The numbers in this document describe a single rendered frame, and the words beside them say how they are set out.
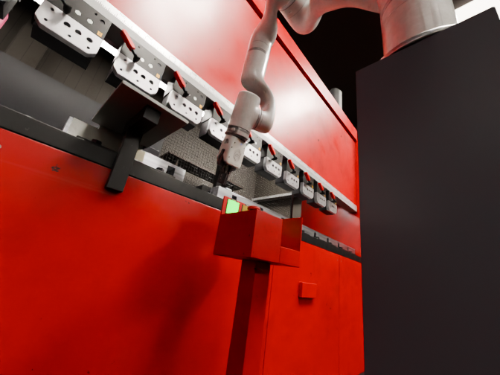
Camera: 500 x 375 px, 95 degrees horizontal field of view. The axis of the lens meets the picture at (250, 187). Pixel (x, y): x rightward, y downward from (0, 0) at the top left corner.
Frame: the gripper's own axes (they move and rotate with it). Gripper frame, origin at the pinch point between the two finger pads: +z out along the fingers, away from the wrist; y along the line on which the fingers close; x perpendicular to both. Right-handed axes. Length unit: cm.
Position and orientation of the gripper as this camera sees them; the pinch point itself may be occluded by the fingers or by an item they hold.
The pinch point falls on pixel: (222, 178)
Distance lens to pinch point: 83.7
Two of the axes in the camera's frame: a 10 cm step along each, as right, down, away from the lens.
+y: 4.6, 1.5, 8.7
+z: -3.1, 9.5, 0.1
